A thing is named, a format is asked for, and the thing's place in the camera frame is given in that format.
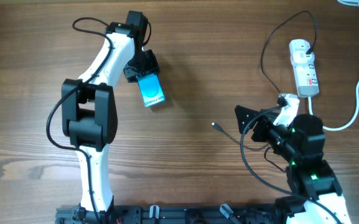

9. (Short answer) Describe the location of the white USB charger plug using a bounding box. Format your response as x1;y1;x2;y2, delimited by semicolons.
291;50;315;67

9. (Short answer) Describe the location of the white power strip cord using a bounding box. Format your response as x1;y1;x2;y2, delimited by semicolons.
307;0;359;132

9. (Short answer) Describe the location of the white power strip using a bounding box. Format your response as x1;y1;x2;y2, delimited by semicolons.
289;39;319;98

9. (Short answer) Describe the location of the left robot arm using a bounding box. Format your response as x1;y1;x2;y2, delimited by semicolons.
57;11;165;223

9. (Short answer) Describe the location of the right black camera cable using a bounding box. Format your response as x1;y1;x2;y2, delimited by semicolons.
240;96;343;224

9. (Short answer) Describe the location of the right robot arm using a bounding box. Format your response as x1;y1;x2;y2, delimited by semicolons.
235;105;350;223

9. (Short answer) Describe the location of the Galaxy S25 smartphone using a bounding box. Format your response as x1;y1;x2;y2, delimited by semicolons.
138;74;166;108

